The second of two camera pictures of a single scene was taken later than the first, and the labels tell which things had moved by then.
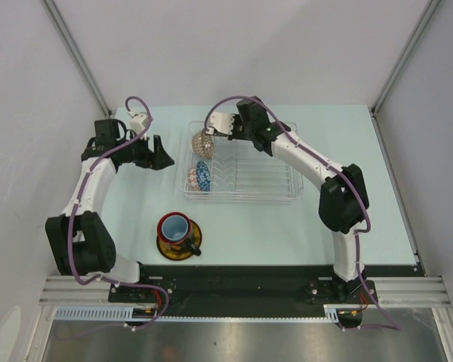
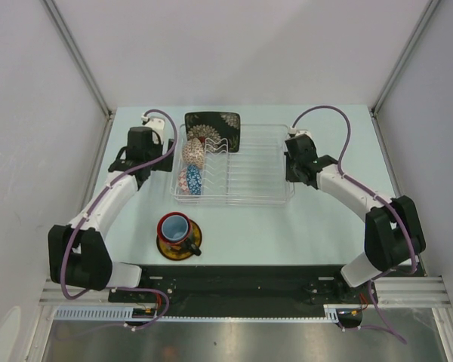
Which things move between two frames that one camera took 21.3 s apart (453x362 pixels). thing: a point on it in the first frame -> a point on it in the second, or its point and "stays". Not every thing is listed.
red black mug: (174, 232) stays
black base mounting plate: (201, 291) stays
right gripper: (235, 134) -> (290, 176)
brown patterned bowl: (203, 144) -> (193, 152)
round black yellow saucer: (181, 250) stays
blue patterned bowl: (203, 176) -> (194, 179)
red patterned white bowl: (192, 182) -> (183, 182)
